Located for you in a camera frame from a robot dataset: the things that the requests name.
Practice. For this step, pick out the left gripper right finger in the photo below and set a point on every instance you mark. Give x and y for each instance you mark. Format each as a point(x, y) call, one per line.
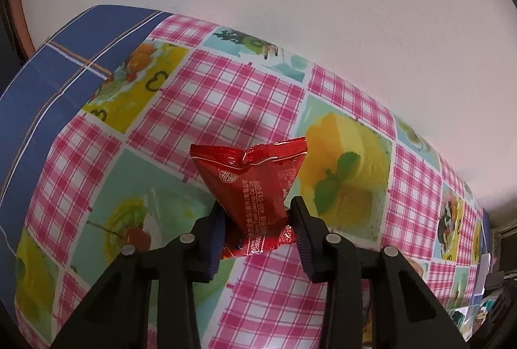
point(406, 313)

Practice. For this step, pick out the pink checkered fruit tablecloth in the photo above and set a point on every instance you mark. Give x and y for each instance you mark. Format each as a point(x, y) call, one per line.
point(197, 112)

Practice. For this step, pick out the blue striped cloth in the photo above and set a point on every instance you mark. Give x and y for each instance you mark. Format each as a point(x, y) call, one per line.
point(43, 97)

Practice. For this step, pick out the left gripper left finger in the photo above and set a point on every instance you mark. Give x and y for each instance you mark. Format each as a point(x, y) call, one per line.
point(114, 313)

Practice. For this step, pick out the white power adapter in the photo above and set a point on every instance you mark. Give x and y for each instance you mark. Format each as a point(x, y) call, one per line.
point(484, 268)

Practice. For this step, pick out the red twisted candy packet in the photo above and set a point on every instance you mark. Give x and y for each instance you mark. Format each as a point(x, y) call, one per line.
point(251, 185)

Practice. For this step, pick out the white teal tray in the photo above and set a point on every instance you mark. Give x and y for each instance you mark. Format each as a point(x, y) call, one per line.
point(468, 319)

